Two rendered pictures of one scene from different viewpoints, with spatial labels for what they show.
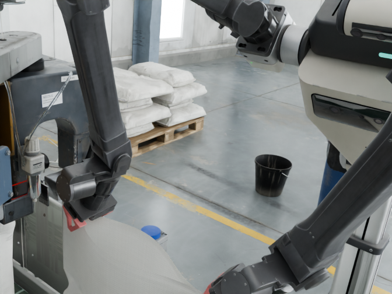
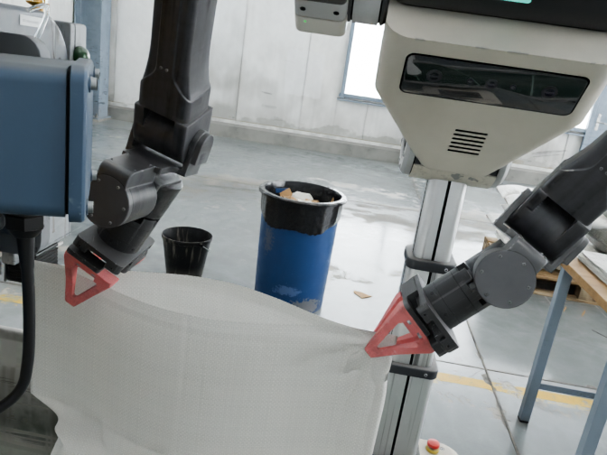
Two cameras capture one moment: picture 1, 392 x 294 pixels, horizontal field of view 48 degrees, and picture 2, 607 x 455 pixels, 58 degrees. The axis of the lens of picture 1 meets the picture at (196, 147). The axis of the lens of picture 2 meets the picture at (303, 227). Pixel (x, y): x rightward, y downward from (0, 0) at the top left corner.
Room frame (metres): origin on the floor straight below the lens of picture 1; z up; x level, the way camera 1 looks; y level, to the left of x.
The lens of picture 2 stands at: (0.19, 0.35, 1.32)
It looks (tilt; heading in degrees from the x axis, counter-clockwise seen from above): 17 degrees down; 330
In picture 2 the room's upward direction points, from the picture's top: 8 degrees clockwise
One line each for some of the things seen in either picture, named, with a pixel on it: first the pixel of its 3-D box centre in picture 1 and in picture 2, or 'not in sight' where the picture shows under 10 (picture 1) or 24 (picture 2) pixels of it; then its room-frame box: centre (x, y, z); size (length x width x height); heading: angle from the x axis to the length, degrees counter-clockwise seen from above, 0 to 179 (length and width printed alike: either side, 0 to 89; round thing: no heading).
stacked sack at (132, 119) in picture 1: (133, 113); not in sight; (3.84, 0.60, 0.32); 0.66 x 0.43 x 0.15; 147
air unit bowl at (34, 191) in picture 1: (34, 184); not in sight; (0.86, 0.35, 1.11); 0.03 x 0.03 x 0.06
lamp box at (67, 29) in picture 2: not in sight; (53, 52); (1.11, 0.27, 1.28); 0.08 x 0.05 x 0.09; 55
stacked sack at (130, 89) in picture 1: (136, 87); not in sight; (3.85, 0.59, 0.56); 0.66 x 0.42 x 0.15; 145
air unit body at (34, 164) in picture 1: (34, 169); not in sight; (0.87, 0.35, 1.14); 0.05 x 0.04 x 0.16; 145
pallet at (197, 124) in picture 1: (137, 125); not in sight; (4.21, 0.61, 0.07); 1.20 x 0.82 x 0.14; 147
